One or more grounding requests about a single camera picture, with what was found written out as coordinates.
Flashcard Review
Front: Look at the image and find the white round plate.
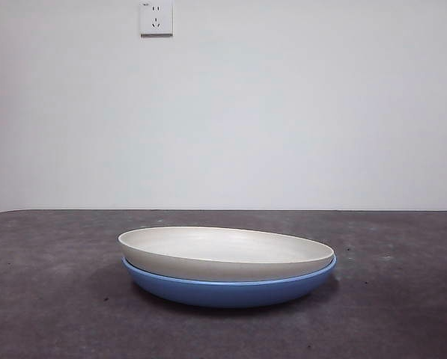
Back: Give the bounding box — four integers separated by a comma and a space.
117, 226, 337, 283

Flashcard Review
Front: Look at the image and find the white wall socket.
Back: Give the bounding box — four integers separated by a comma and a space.
139, 0, 174, 38

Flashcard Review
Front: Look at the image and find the blue round plate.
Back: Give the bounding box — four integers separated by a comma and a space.
121, 256, 338, 310

